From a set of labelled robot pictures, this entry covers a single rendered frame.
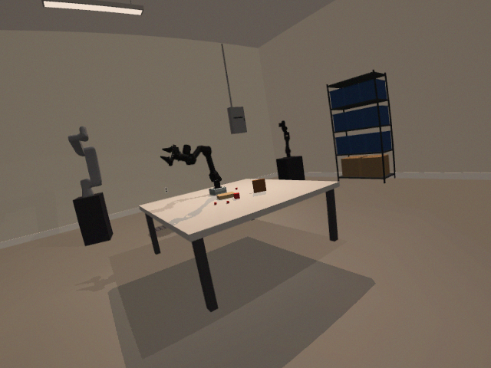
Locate tan flat board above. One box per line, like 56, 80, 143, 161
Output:
216, 192, 235, 200

